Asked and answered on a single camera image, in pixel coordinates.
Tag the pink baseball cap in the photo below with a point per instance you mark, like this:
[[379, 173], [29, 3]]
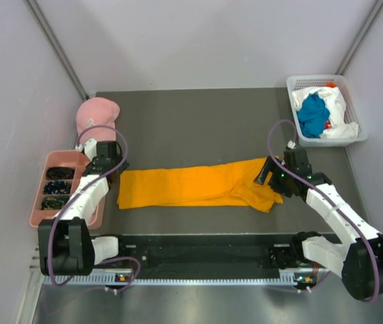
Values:
[[94, 112]]

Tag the white plastic laundry basket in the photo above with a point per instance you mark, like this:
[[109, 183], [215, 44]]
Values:
[[351, 113]]

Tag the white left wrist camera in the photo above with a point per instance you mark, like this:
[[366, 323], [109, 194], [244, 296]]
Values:
[[89, 148]]

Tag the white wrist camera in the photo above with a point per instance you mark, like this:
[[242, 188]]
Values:
[[291, 145], [89, 148]]

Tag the aluminium frame rail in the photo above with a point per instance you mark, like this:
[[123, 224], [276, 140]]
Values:
[[120, 270]]

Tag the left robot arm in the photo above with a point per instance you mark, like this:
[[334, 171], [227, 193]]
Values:
[[79, 216]]

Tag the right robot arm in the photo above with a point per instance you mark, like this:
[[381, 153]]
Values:
[[350, 229]]

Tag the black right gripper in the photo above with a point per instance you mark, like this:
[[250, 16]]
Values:
[[270, 165]]

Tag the blue t shirt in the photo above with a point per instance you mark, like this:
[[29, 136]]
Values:
[[312, 116]]

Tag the blue patterned socks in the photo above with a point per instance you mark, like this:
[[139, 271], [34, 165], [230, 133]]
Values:
[[57, 187]]

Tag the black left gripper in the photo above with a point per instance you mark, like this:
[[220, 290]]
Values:
[[124, 165]]

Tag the black folded socks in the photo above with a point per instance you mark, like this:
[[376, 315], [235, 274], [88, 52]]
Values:
[[60, 173]]

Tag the orange t shirt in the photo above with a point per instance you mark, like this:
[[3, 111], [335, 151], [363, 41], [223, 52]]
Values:
[[230, 184]]

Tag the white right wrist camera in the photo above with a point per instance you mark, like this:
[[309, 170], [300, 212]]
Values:
[[291, 145]]

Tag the green patterned socks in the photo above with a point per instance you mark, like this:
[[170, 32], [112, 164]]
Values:
[[54, 202]]

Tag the pink divided organizer tray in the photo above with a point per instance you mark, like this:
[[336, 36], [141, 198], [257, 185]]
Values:
[[70, 159]]

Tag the white t shirt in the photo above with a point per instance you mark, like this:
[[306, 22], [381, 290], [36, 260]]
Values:
[[334, 127]]

